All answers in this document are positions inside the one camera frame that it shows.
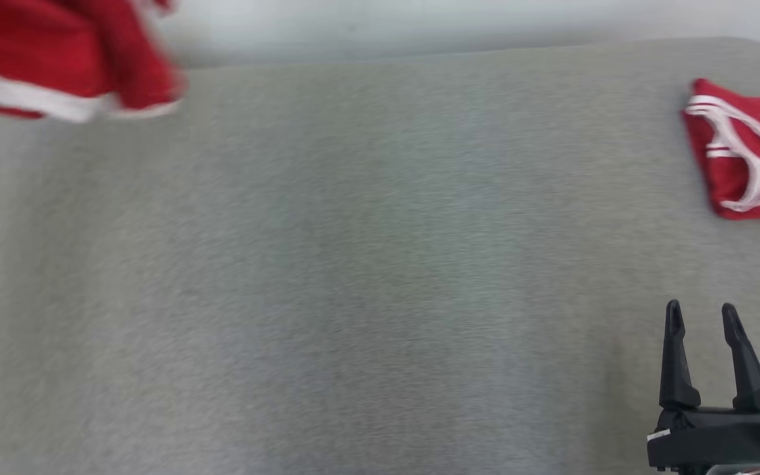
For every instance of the red garment with white trim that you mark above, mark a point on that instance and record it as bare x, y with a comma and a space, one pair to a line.
43, 46

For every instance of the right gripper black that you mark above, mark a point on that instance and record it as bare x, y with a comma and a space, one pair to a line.
710, 439

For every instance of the red jersey with black lettering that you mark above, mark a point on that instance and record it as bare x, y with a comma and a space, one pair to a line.
736, 165

